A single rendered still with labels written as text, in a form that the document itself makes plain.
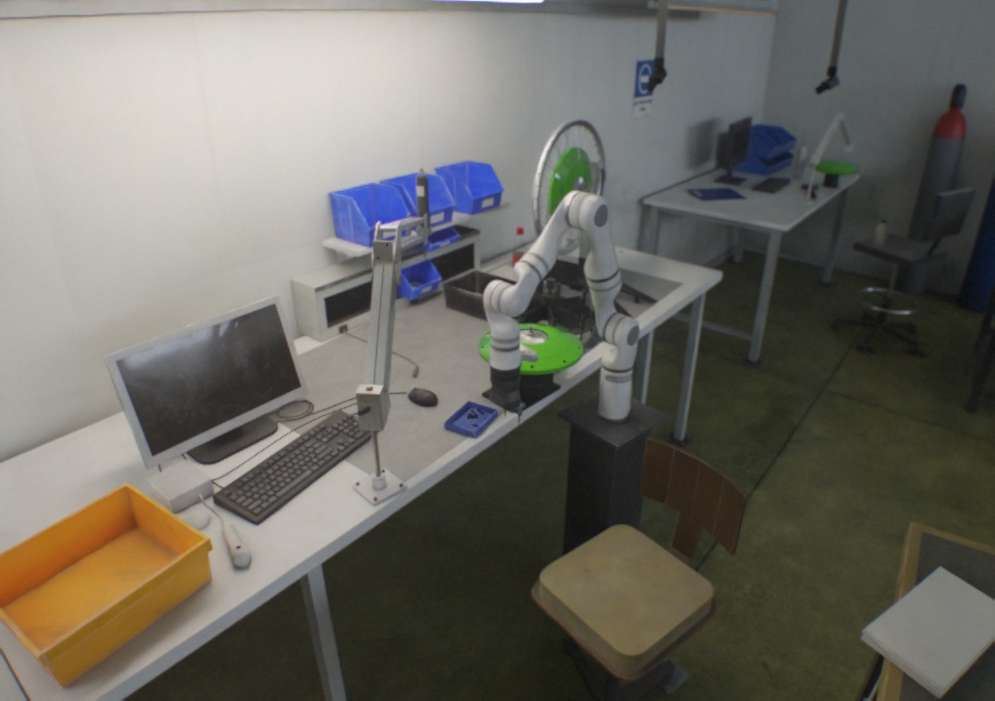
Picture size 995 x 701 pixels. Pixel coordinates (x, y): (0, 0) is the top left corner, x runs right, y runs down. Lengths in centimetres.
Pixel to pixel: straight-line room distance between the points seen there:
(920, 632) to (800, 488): 202
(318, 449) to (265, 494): 20
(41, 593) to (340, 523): 63
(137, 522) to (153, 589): 32
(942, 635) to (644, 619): 68
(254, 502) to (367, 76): 154
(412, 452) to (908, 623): 116
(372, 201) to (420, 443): 110
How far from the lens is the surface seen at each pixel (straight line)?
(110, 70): 207
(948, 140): 584
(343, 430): 185
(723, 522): 186
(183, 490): 173
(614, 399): 198
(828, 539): 315
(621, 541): 197
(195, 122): 217
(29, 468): 209
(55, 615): 160
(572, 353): 192
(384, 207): 253
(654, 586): 186
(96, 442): 210
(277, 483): 170
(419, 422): 189
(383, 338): 156
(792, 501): 329
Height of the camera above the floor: 195
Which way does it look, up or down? 25 degrees down
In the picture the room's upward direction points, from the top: straight up
